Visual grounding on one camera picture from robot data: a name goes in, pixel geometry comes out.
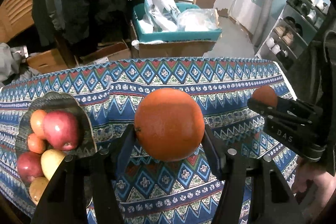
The clear plastic bag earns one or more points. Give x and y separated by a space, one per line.
197 20

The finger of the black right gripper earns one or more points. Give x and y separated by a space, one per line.
298 108
265 108

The grey shoe rack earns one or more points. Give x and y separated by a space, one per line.
292 31

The large orange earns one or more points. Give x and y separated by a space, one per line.
169 124

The yellow pear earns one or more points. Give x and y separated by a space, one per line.
36 188

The flat cardboard box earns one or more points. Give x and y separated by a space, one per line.
58 59

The blue patterned tablecloth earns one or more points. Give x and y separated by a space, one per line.
152 191

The tiny orange in bowl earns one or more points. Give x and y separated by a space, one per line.
36 144

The teal storage bin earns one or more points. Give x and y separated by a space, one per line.
166 36

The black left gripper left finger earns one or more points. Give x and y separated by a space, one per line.
63 200

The wooden louvered door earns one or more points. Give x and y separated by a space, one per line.
16 16

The dark fruit bowl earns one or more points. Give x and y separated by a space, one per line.
50 102

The brown cardboard box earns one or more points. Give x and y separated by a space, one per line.
168 49

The small orange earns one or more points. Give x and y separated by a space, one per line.
266 95
36 122

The yellow apple in bowl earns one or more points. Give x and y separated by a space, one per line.
50 161

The grey clothes pile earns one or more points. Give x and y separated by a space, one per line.
14 66

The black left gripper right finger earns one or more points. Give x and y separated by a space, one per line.
271 200

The person right hand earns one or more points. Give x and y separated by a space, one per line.
312 172

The large red apple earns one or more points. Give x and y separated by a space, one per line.
61 130

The small orange in bowl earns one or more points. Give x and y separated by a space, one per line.
36 122

